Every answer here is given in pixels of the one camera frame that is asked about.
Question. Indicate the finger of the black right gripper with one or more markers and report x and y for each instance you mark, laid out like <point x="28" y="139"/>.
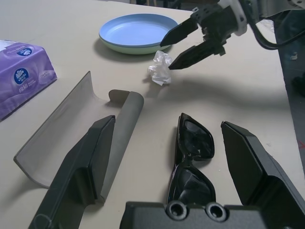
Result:
<point x="190" y="57"/>
<point x="181" y="32"/>

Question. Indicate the white tissue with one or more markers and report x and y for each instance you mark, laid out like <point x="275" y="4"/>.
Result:
<point x="160" y="71"/>

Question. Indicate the purple tissue box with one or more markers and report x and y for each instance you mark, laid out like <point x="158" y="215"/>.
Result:
<point x="23" y="78"/>

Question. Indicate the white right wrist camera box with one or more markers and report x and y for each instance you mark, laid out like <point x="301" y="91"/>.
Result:
<point x="240" y="21"/>

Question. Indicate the grey glasses case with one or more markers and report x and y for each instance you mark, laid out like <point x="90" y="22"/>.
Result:
<point x="54" y="143"/>

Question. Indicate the blue plate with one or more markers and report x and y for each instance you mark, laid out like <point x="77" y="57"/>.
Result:
<point x="133" y="31"/>

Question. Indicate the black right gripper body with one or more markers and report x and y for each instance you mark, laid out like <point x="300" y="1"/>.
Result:
<point x="214" y="21"/>

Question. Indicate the black sunglasses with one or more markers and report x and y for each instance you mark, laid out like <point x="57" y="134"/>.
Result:
<point x="190" y="181"/>

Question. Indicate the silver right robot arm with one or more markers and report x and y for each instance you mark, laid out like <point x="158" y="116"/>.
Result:
<point x="271" y="7"/>

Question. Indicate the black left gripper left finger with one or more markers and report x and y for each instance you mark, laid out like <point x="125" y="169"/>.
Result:
<point x="81" y="167"/>

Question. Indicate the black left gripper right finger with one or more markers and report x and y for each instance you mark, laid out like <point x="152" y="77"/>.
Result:
<point x="257" y="171"/>

